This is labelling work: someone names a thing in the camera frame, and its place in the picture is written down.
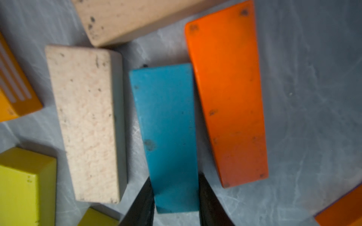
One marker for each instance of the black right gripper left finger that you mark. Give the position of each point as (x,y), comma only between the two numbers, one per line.
(141,213)

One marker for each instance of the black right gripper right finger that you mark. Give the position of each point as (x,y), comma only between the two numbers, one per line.
(211,212)

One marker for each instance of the orange block bottom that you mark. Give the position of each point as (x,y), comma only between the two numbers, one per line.
(346,211)

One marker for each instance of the long orange block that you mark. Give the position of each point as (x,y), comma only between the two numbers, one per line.
(223,50)

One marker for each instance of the beige wooden block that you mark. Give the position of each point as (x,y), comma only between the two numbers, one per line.
(87,85)
(112,22)

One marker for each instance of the yellow block middle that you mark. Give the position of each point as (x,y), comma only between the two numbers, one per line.
(93,217)

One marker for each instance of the yellow block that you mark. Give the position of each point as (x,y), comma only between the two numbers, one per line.
(93,217)
(28,188)

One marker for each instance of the yellow block left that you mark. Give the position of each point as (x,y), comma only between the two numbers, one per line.
(28,188)

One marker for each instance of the orange block far left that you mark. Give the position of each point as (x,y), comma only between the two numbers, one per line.
(17,95)

